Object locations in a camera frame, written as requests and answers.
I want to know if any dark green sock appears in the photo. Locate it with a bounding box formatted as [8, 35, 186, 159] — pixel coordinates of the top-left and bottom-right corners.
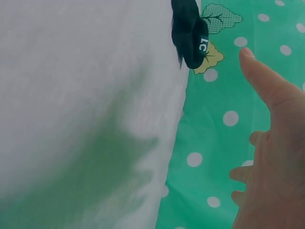
[170, 0, 212, 70]

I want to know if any white cloth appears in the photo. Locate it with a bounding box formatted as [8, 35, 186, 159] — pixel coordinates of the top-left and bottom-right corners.
[0, 0, 191, 229]

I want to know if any person's right hand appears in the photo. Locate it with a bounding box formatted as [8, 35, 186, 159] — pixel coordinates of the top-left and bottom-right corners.
[229, 47, 305, 229]

